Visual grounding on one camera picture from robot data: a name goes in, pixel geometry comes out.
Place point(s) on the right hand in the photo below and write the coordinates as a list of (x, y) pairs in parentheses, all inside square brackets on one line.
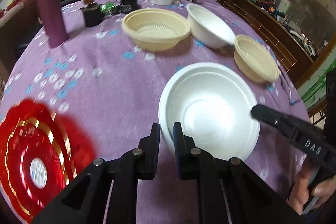
[(300, 193)]

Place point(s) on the white foam bowl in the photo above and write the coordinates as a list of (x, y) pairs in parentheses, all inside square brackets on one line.
[(208, 28), (213, 105)]

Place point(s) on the small red plate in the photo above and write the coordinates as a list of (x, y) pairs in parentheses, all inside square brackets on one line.
[(38, 165)]

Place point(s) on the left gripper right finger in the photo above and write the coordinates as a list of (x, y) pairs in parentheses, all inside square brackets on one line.
[(228, 190)]

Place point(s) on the small beige plastic bowl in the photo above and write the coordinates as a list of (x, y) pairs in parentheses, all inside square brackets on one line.
[(254, 61)]

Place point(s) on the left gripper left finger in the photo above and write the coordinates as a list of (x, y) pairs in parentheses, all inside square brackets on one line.
[(106, 191)]

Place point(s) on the purple thermos bottle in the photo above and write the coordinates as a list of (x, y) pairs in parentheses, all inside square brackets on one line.
[(50, 13)]

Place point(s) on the large beige plastic bowl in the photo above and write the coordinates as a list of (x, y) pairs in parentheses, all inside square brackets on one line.
[(155, 30)]

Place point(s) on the small black motor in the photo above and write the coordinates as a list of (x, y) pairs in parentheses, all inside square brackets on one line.
[(127, 6)]

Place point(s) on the large red wedding plate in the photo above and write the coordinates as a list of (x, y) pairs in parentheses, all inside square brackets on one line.
[(23, 110)]

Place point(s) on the wooden sideboard cabinet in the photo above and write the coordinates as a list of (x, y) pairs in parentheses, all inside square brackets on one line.
[(299, 66)]

